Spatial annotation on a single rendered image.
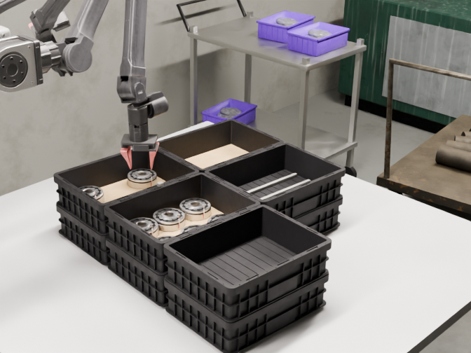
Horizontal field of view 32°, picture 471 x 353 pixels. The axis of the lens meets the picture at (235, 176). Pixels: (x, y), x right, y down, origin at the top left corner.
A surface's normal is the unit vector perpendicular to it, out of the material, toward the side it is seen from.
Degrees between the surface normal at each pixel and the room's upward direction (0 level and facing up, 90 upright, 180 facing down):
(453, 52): 90
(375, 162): 0
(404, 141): 0
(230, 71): 90
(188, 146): 90
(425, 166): 0
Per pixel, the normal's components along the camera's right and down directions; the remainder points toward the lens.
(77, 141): 0.72, 0.31
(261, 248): 0.02, -0.90
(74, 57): 0.70, 0.05
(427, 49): -0.69, 0.30
